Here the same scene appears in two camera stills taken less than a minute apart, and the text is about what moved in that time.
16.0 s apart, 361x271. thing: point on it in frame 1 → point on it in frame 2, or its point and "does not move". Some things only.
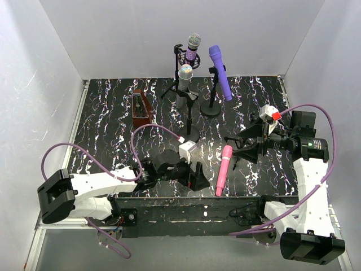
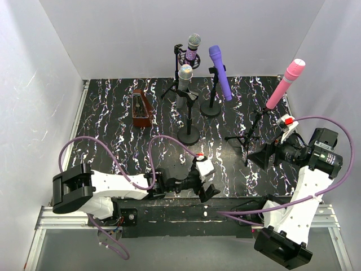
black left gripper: (193, 175) → (205, 190)
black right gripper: (262, 141) → (272, 152)
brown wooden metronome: (142, 113) does not move
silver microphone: (184, 74) does not move
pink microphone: (227, 151) → (290, 74)
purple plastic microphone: (215, 53) does not move
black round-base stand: (210, 109) does not move
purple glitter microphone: (193, 42) does not move
